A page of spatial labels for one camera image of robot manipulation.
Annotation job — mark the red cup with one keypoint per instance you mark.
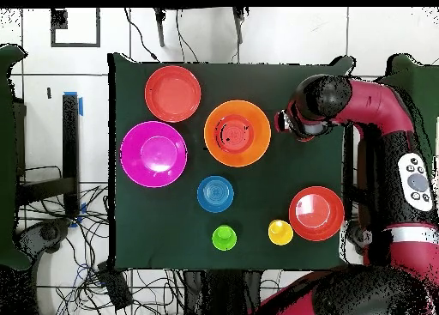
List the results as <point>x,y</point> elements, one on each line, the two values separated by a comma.
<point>305,139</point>

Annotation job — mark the large orange bowl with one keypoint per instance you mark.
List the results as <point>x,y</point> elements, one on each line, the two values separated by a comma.
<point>253,150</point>

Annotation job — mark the small red bowl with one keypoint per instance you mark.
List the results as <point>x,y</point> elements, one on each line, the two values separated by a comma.
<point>235,133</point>

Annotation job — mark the large pink bowl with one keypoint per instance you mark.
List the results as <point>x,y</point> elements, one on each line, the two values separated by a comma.
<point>153,154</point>

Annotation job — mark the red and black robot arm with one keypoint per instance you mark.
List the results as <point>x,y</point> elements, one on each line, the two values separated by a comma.
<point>377,105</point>

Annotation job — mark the dark green table cloth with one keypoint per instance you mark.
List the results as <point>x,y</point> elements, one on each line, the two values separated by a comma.
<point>240,81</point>

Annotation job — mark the black upright bar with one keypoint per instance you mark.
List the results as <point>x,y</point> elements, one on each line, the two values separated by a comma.
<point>348,164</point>

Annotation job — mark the large red bowl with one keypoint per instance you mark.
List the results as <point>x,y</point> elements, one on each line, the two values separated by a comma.
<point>172,93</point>
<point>316,213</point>

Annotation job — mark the blue bowl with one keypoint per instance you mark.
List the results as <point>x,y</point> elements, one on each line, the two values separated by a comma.
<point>215,194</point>

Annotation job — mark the black stand leg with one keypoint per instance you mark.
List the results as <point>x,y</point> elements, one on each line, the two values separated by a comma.
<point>239,26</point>
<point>160,30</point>

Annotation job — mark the yellow cup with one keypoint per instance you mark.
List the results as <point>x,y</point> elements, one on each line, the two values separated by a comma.
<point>280,232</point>

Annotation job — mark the green cup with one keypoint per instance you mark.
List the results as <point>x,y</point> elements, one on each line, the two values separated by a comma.
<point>224,237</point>

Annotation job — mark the black round device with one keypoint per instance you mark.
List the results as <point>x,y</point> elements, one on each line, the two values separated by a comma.
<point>48,233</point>
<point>356,236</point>

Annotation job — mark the green cloth covered table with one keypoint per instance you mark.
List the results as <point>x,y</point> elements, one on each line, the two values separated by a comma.
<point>8,157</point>
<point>425,88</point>

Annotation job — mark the black table base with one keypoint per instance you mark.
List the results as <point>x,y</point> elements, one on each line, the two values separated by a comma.
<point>219,291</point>

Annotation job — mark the black power strip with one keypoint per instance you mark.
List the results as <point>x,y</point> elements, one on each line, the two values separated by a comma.
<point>115,287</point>

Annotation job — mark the black post with blue tape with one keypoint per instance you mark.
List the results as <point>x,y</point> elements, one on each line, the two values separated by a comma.
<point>70,140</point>

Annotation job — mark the black square frame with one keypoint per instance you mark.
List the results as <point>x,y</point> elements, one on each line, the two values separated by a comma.
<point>59,19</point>

